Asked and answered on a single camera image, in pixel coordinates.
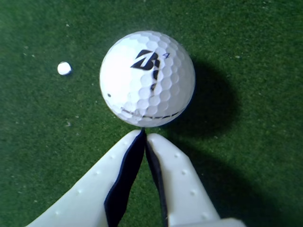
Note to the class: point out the white golf ball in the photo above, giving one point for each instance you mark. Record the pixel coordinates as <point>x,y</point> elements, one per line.
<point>146,94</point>

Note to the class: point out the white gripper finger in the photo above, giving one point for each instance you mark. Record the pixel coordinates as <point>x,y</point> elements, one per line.
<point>184,189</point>
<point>90,189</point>

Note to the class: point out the small white dot marker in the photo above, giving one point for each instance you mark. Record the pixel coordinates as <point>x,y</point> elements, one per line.
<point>64,68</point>

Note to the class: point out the long green turf mat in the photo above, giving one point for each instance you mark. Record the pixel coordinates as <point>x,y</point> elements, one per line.
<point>248,71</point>

